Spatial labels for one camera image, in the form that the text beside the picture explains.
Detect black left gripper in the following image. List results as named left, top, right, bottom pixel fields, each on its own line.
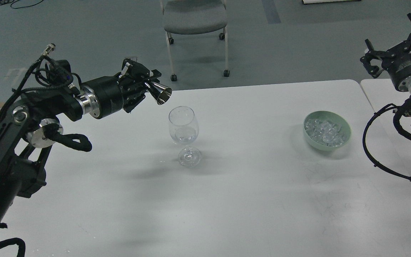
left=81, top=62, right=161, bottom=119

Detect clear ice cubes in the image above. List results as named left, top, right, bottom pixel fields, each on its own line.
left=304, top=119, right=349, bottom=147

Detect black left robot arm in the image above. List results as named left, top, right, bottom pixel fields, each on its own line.
left=0, top=44, right=172, bottom=257

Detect floor cables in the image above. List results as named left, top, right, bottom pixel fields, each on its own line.
left=0, top=0, right=45, bottom=15

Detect steel double jigger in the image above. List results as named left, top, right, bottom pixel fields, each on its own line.
left=144, top=81, right=173, bottom=105

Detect clear wine glass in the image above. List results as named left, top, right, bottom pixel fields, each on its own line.
left=168, top=106, right=202, bottom=168

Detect grey office chair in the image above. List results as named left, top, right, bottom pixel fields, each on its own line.
left=159, top=0, right=230, bottom=82

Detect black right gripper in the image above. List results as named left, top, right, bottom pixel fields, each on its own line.
left=360, top=13, right=411, bottom=93

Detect green bowl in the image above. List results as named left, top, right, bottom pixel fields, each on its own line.
left=302, top=111, right=352, bottom=151

